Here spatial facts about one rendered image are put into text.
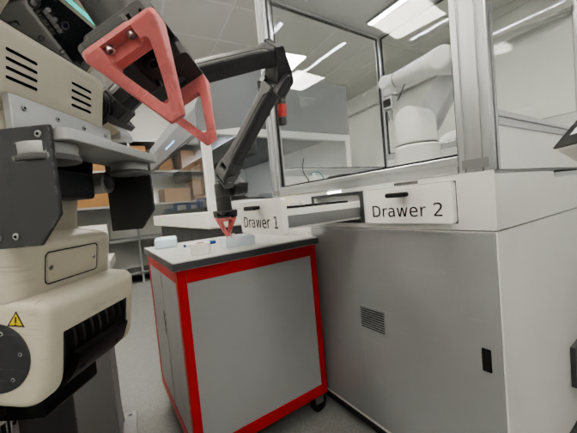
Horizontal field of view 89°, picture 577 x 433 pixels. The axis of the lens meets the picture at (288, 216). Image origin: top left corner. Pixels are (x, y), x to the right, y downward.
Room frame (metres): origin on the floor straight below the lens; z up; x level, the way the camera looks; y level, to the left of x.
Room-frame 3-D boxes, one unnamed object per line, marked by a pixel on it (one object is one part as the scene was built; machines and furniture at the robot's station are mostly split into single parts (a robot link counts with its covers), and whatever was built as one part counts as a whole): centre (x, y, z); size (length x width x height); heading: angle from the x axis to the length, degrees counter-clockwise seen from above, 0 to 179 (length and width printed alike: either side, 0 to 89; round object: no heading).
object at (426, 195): (0.88, -0.35, 0.87); 0.29 x 0.02 x 0.11; 33
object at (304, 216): (1.08, -0.09, 0.86); 0.40 x 0.26 x 0.06; 123
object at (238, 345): (1.32, 0.30, 0.38); 0.62 x 0.58 x 0.76; 33
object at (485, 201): (1.37, -0.60, 0.87); 1.02 x 0.95 x 0.14; 33
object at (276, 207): (0.96, 0.09, 0.87); 0.29 x 0.02 x 0.11; 33
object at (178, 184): (2.76, 0.48, 1.13); 1.78 x 1.14 x 0.45; 33
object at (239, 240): (1.18, 0.22, 0.78); 0.12 x 0.08 x 0.04; 122
